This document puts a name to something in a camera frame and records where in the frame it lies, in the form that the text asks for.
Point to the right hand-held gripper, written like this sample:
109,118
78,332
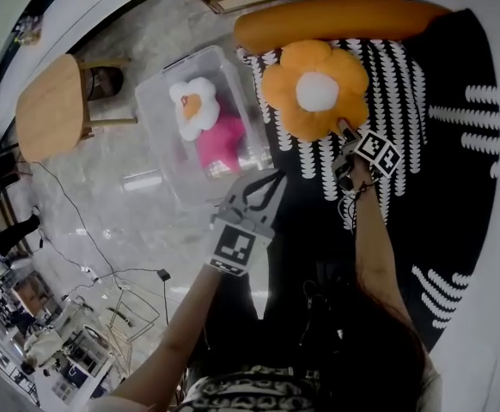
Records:
376,153

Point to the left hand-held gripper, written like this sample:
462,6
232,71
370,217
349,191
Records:
237,247

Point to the pink star pillow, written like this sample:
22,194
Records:
222,144

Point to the orange flower pillow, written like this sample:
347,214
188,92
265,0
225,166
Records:
284,88

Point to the white flower pillow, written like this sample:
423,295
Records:
198,110

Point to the clear plastic storage bin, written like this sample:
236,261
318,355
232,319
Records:
160,114

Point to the person's right forearm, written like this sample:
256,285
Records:
379,264

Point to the person's left forearm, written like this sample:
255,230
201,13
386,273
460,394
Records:
177,341

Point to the person's black trousers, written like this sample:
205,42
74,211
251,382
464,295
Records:
310,281

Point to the black white striped blanket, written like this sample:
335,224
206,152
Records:
443,187

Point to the dark round basket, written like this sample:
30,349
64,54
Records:
106,82

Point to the person's patterned top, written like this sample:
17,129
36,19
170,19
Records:
250,391

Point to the round wooden side table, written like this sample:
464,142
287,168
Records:
48,110

